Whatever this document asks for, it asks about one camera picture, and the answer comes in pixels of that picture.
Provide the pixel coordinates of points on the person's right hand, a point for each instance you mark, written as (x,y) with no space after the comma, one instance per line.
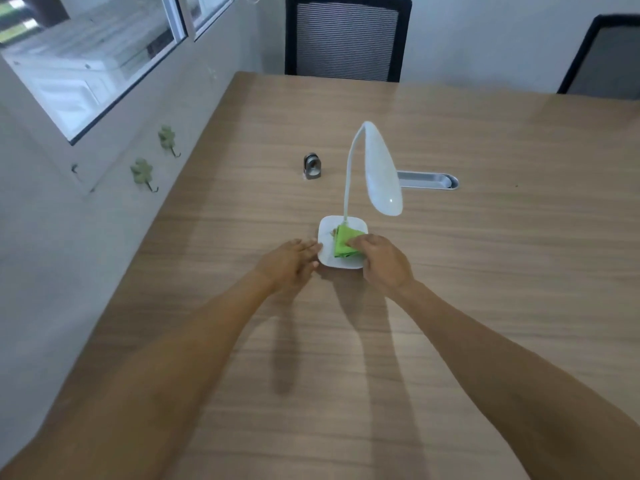
(385,267)

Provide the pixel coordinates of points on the person's left hand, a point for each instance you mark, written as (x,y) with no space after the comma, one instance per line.
(285,267)

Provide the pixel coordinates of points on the person's left fingers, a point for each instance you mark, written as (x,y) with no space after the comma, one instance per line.
(307,252)

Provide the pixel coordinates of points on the person's right fingers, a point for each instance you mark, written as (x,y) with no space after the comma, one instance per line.
(361,242)

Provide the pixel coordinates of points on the green cleaning cloth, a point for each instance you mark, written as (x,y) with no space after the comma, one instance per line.
(344,242)

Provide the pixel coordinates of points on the white desk lamp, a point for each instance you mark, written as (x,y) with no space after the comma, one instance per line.
(382,169)

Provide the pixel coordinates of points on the person's right forearm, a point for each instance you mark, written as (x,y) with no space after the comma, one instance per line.
(510,379)

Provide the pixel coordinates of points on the person's left forearm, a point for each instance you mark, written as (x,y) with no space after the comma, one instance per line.
(150,384)

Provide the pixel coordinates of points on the small metal pencil sharpener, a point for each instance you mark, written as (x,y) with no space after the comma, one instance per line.
(312,166)

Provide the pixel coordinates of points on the black mesh office chair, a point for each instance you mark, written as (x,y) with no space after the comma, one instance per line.
(347,39)
(607,64)

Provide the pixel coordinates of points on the narrow white framed window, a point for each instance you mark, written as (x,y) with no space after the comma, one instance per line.
(205,12)

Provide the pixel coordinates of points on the large white framed window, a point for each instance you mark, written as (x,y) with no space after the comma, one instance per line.
(90,59)

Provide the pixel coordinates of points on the green clover wall hook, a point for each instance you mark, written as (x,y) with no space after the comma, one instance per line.
(168,138)
(142,172)

